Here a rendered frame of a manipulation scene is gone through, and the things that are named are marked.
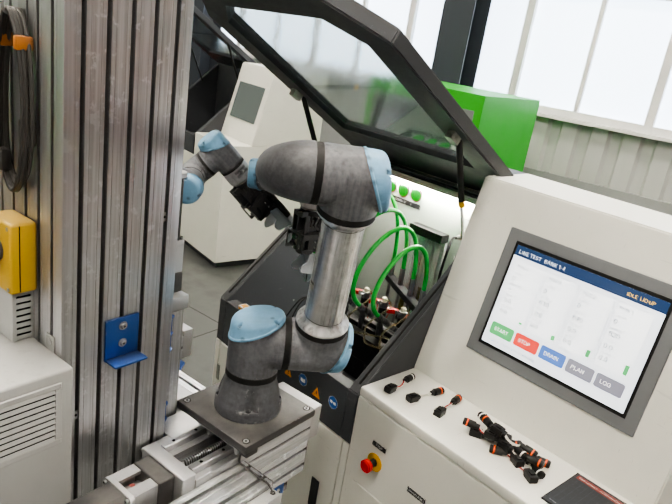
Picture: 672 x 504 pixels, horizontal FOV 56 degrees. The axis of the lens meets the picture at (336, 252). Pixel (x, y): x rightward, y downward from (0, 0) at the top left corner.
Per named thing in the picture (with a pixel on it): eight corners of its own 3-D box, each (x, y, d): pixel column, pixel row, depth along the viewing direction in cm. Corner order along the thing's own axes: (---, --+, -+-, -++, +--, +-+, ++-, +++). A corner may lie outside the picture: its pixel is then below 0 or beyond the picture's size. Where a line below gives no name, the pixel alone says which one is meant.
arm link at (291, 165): (249, 197, 108) (245, 196, 156) (312, 204, 110) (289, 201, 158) (256, 129, 107) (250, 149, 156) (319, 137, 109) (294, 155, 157)
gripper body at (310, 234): (284, 247, 171) (289, 205, 167) (308, 244, 176) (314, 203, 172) (301, 257, 165) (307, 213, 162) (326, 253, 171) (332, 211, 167)
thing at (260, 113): (123, 220, 570) (133, -16, 505) (231, 214, 636) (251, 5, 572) (184, 273, 475) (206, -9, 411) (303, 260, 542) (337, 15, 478)
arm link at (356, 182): (278, 344, 147) (315, 128, 117) (341, 348, 150) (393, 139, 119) (279, 382, 137) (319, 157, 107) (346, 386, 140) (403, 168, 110)
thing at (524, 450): (452, 432, 155) (457, 413, 153) (478, 420, 162) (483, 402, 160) (533, 487, 140) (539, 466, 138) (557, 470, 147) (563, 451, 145)
